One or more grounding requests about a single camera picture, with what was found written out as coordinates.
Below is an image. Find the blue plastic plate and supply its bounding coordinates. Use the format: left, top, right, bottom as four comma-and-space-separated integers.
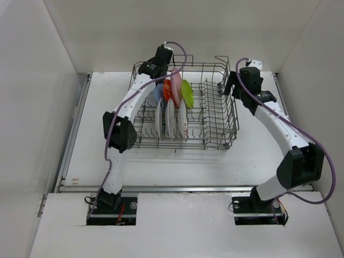
152, 83, 165, 104

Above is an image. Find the grey wire dish rack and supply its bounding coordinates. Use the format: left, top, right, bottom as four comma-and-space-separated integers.
133, 55, 239, 150

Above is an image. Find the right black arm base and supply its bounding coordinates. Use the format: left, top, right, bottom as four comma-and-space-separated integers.
228, 195, 289, 226

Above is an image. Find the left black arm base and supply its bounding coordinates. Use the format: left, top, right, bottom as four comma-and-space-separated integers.
87, 196, 138, 226

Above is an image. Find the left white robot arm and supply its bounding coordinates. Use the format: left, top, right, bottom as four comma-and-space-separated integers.
96, 45, 174, 213

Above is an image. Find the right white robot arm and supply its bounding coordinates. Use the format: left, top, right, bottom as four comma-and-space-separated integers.
224, 67, 324, 212

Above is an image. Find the pink plastic plate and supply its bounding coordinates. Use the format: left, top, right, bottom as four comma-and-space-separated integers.
170, 72, 182, 107

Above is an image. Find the orange patterned plate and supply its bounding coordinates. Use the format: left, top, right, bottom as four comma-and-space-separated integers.
163, 79, 173, 102

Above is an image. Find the green plastic plate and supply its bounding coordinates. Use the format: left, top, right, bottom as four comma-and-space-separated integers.
181, 80, 194, 109

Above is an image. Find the left white ceramic plate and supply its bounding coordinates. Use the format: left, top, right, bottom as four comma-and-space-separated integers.
155, 97, 163, 139

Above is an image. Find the white ceramic plate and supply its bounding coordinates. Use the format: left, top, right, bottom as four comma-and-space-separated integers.
155, 97, 163, 139
165, 98, 176, 141

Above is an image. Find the right white printed plate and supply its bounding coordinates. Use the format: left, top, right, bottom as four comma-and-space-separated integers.
178, 99, 188, 140

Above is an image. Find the middle white ceramic plate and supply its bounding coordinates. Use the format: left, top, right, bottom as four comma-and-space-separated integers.
165, 98, 176, 141

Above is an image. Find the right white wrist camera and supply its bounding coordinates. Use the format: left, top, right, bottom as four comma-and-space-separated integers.
246, 59, 262, 70

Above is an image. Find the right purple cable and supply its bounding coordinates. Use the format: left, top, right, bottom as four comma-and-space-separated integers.
235, 58, 337, 224

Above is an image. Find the purple cable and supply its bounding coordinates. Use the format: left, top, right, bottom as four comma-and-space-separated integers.
235, 58, 337, 224
88, 41, 188, 218

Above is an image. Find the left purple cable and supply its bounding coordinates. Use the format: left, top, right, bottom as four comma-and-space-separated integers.
88, 41, 188, 218

